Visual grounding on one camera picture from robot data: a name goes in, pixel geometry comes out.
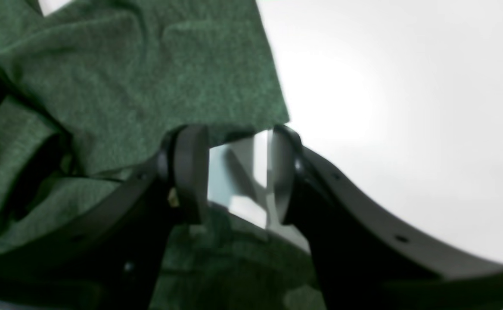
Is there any dark green long-sleeve shirt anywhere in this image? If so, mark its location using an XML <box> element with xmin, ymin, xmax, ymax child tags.
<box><xmin>0</xmin><ymin>0</ymin><xmax>327</xmax><ymax>310</ymax></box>

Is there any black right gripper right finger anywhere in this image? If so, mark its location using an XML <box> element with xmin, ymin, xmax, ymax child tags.
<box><xmin>272</xmin><ymin>125</ymin><xmax>503</xmax><ymax>310</ymax></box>

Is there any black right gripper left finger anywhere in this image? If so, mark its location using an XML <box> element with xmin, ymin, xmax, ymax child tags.
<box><xmin>0</xmin><ymin>125</ymin><xmax>210</xmax><ymax>310</ymax></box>

